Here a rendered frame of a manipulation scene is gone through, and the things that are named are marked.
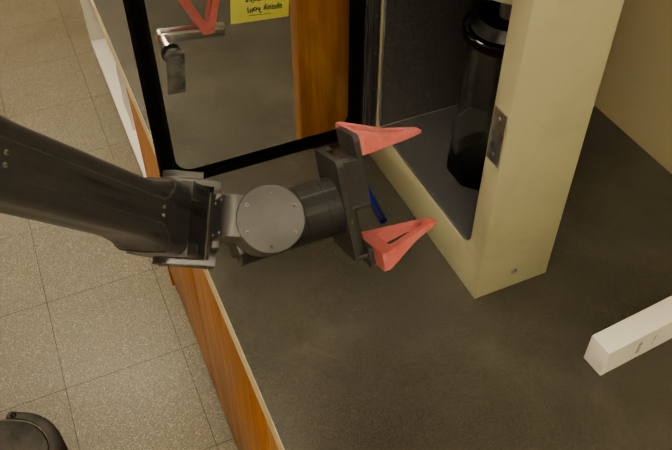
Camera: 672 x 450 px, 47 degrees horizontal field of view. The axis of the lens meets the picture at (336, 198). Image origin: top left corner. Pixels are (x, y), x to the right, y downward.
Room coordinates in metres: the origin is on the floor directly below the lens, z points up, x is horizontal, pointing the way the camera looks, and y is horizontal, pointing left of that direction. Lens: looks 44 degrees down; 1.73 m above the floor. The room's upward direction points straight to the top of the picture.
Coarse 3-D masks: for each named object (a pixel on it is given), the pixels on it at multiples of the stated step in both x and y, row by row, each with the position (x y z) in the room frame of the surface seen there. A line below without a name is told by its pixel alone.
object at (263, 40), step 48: (144, 0) 0.79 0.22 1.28; (192, 0) 0.81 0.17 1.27; (240, 0) 0.83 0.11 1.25; (288, 0) 0.86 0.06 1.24; (336, 0) 0.88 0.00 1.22; (192, 48) 0.81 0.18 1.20; (240, 48) 0.83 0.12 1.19; (288, 48) 0.86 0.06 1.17; (336, 48) 0.88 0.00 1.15; (192, 96) 0.80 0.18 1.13; (240, 96) 0.83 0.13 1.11; (288, 96) 0.86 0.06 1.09; (336, 96) 0.88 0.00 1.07; (192, 144) 0.80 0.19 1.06; (240, 144) 0.83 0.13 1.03
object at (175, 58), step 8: (176, 48) 0.80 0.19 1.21; (168, 56) 0.78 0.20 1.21; (176, 56) 0.78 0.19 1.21; (184, 56) 0.79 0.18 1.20; (168, 64) 0.78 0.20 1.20; (176, 64) 0.78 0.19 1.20; (184, 64) 0.79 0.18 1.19; (168, 72) 0.78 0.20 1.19; (176, 72) 0.78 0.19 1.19; (184, 72) 0.79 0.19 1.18; (168, 80) 0.78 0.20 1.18; (176, 80) 0.78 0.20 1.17; (184, 80) 0.79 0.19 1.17; (168, 88) 0.78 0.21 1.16; (176, 88) 0.78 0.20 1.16; (184, 88) 0.78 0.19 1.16
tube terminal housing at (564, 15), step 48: (528, 0) 0.63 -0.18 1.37; (576, 0) 0.65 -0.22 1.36; (528, 48) 0.63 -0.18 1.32; (576, 48) 0.65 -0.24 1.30; (528, 96) 0.63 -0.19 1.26; (576, 96) 0.66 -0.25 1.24; (528, 144) 0.64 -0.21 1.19; (576, 144) 0.67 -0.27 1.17; (480, 192) 0.65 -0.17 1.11; (528, 192) 0.65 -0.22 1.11; (432, 240) 0.73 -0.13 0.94; (480, 240) 0.64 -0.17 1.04; (528, 240) 0.65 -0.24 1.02; (480, 288) 0.63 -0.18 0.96
